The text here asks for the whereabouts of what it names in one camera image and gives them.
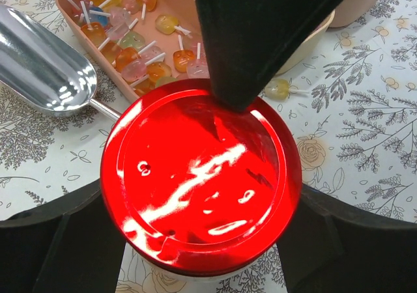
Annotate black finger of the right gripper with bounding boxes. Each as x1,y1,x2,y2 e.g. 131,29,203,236
195,0,343,111

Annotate floral table mat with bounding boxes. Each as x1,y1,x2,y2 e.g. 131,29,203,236
1,0,416,292

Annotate tray of pale jelly candies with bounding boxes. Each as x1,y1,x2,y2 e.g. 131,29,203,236
175,0,336,76

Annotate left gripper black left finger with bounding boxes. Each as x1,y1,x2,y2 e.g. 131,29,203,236
1,181,126,292

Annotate tray of star candies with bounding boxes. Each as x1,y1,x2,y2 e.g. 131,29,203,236
330,0,378,28

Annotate clear glass jar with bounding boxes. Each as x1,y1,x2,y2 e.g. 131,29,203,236
142,258,252,283

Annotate spilled lollipop candy on mat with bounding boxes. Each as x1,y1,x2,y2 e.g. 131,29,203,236
264,78,309,101

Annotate red jar lid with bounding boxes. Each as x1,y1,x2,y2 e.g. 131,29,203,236
100,79,302,276

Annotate metal scoop spoon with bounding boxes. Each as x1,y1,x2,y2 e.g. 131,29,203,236
1,5,120,121

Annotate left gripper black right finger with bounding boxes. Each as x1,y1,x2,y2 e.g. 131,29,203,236
277,186,416,292

